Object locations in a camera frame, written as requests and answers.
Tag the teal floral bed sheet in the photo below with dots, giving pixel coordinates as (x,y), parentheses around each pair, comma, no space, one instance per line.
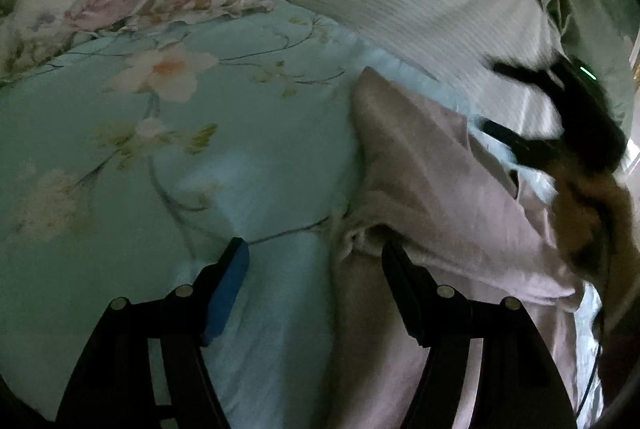
(128,164)

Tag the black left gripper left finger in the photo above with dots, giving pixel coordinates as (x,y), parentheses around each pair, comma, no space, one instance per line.
(143,363)

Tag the right hand holding gripper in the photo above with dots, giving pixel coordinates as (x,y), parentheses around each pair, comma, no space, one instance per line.
(593,220)

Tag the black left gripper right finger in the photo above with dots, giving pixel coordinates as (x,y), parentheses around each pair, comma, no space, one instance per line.
(519,385)

